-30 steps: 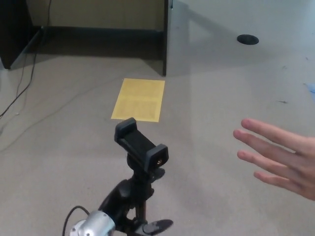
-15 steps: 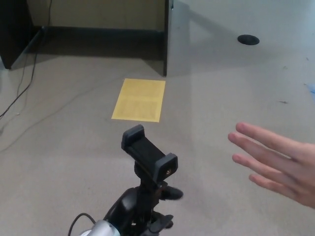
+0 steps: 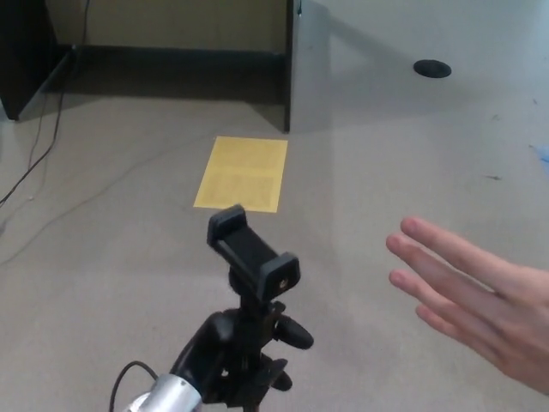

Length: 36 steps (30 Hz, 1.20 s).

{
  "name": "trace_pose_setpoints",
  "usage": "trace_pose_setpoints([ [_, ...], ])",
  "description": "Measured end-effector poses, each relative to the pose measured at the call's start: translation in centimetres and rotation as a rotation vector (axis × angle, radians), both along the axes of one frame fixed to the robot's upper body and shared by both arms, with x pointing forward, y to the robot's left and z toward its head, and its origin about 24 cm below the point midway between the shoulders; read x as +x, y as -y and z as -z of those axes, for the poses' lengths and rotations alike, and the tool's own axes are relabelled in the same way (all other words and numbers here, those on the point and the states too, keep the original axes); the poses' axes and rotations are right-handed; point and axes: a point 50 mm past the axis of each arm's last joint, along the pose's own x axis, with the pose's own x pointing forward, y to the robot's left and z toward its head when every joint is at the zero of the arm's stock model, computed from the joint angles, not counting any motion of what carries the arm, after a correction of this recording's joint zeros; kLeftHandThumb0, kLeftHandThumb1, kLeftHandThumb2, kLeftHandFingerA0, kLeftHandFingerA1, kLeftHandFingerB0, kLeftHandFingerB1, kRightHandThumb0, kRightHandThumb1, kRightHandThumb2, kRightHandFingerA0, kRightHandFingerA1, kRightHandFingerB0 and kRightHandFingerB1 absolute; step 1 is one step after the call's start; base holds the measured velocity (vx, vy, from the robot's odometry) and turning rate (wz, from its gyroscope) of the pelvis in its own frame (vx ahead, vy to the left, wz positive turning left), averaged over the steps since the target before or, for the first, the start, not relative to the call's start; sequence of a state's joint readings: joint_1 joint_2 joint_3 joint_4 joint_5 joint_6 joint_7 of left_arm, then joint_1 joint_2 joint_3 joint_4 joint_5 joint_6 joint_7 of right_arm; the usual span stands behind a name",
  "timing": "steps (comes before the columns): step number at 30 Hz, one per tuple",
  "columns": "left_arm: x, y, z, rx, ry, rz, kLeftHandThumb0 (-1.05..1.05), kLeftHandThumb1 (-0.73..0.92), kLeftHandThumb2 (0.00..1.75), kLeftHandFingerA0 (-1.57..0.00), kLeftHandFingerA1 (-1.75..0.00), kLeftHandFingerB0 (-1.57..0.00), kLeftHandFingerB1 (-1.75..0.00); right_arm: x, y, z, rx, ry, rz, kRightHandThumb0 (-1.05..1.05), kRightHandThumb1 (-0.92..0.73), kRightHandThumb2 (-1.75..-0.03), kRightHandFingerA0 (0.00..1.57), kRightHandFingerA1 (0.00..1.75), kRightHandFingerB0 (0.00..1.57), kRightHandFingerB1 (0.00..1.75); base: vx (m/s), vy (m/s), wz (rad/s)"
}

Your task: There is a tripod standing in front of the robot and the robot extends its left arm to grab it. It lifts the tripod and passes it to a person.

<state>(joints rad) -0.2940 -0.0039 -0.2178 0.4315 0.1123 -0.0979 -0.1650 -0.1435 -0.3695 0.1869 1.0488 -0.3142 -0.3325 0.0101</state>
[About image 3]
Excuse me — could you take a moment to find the thick black cable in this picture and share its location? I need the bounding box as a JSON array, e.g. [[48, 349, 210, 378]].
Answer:
[[0, 0, 90, 206]]

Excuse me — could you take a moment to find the thin dark cable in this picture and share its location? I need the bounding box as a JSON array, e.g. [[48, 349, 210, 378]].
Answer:
[[0, 85, 48, 211]]

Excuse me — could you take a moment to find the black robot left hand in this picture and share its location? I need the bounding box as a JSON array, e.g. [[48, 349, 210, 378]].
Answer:
[[169, 308, 314, 404]]

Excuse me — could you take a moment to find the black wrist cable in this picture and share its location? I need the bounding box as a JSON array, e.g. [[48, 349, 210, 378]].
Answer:
[[110, 360, 158, 412]]

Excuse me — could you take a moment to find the person's bare hand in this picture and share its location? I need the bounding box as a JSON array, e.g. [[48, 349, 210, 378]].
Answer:
[[385, 215, 549, 385]]

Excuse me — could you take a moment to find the dark wooden desk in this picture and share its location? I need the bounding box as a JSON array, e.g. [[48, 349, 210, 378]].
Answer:
[[0, 0, 304, 134]]

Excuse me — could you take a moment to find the yellow paper sheet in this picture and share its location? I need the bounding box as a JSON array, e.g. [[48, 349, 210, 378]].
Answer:
[[192, 136, 289, 214]]

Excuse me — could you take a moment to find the thin grey cable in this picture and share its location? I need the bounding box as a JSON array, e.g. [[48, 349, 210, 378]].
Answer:
[[0, 137, 215, 268]]

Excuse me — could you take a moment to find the black tripod with phone holder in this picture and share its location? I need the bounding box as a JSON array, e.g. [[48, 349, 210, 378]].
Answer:
[[207, 204, 301, 412]]

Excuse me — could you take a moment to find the black round floor cover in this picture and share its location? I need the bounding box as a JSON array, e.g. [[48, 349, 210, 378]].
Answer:
[[413, 59, 452, 79]]

